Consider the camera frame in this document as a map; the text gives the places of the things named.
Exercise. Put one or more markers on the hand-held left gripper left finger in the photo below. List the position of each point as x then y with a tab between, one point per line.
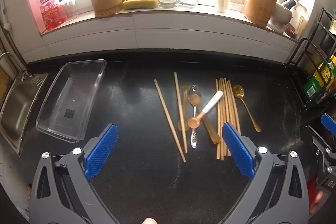
102	153

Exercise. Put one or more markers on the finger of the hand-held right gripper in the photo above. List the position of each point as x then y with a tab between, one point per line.
328	122
316	138

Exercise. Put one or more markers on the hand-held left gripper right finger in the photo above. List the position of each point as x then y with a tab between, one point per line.
237	150

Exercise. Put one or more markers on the bundle of wooden chopsticks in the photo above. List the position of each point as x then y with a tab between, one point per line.
223	113

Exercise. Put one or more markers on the silver metal spoon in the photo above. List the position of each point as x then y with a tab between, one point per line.
194	111

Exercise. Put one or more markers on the gold metal spoon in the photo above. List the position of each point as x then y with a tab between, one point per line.
238	91

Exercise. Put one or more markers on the clear plastic container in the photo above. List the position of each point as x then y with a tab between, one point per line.
71	100

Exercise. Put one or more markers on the single wooden chopstick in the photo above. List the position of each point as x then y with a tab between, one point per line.
170	121
180	113

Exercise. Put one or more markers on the bamboo holder with utensils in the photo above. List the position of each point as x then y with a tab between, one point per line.
260	6

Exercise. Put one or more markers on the person's right hand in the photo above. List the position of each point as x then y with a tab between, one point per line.
316	203

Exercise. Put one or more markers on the person's left hand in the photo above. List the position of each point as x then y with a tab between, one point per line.
149	217

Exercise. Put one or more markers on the green yellow packet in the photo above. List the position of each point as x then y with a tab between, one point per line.
321	79

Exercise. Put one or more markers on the stainless steel sink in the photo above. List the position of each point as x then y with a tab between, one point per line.
18	106

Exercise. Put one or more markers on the jar of dried chili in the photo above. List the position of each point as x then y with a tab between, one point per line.
290	30

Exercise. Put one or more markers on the beige printed packet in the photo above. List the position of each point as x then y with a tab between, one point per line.
302	24

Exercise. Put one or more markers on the white ceramic jar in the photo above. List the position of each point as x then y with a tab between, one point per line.
281	18

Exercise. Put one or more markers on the wooden cutting board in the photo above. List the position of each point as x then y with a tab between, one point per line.
2	87

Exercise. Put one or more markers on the dark pestle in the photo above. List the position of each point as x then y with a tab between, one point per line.
290	2

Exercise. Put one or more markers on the metal faucet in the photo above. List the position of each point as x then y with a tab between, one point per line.
13	64

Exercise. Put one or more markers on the small dark-lidded glass jar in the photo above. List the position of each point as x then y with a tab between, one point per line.
67	7

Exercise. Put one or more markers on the yellow sponge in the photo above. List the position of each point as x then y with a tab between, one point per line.
140	2

